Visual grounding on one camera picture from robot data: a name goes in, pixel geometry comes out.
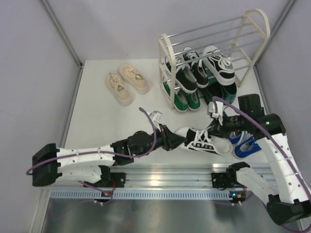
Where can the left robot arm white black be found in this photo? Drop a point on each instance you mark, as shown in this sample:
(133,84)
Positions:
(51,164)

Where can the green canvas sneaker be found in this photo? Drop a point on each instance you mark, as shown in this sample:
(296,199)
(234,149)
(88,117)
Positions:
(193,101)
(180,100)

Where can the black white sneaker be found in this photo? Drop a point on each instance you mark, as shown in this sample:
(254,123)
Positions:
(219,64)
(200,140)

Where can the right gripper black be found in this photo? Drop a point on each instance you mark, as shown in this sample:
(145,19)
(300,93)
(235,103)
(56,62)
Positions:
(219,129)

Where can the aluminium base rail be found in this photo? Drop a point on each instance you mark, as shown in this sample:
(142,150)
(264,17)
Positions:
(169,177)

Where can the green loafer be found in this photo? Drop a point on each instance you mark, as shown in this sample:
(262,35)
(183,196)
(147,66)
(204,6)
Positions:
(229,92)
(213,88)

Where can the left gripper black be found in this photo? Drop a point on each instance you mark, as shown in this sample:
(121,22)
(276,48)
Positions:
(169,140)

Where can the cream shoe rack metal bars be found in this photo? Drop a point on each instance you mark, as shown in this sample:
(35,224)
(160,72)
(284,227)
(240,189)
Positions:
(188,61)

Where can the blue canvas sneaker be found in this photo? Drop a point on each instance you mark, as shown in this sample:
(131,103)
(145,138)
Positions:
(239,137)
(246,148)

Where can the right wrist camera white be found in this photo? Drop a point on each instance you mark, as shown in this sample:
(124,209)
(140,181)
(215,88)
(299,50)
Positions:
(216,111)

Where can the perforated cable duct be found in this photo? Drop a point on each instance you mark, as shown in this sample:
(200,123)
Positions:
(121,194)

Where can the blue canvas sneaker upper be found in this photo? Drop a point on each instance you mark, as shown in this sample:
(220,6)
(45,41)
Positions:
(239,137)

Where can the beige sneaker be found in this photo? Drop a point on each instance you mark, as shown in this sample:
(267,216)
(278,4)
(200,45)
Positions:
(134,78)
(118,89)

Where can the blue canvas sneaker lower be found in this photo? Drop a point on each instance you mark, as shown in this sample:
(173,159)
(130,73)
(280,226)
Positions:
(246,148)

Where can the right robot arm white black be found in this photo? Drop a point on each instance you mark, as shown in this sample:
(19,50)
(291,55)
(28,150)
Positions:
(290,199)

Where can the black canvas sneaker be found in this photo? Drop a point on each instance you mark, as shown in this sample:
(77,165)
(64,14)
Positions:
(184,77)
(196,66)

